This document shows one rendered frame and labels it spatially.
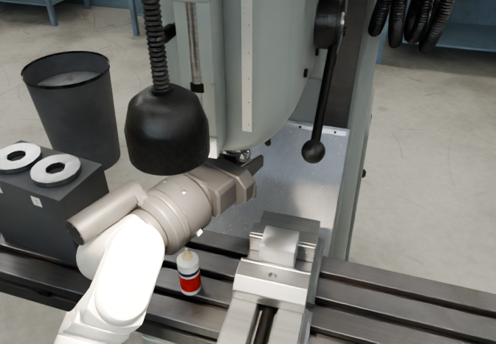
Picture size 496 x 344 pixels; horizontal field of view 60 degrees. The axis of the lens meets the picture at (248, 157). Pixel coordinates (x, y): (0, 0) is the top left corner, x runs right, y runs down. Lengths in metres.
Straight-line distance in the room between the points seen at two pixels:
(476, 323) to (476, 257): 1.53
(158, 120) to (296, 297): 0.47
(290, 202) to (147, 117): 0.74
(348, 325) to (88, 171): 0.56
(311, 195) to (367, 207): 1.47
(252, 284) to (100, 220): 0.31
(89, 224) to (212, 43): 0.25
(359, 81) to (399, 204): 1.66
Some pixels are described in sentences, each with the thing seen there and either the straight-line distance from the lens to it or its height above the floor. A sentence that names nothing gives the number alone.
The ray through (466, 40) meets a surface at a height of 0.23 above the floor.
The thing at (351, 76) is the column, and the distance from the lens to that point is 0.97.
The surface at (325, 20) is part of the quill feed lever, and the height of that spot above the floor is 1.47.
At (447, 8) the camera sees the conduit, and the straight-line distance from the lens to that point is 0.72.
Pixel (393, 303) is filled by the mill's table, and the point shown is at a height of 0.95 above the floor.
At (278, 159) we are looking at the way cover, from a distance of 1.05.
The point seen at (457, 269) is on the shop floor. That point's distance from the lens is 2.34.
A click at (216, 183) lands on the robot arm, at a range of 0.59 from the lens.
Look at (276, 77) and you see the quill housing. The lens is 0.49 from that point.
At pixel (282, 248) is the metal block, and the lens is 0.74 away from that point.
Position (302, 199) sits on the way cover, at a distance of 1.05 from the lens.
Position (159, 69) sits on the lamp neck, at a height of 1.50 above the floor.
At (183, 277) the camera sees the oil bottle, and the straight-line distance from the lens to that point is 0.82.
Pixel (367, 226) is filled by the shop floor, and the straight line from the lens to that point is 2.40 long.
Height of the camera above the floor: 1.64
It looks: 36 degrees down
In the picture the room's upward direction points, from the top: straight up
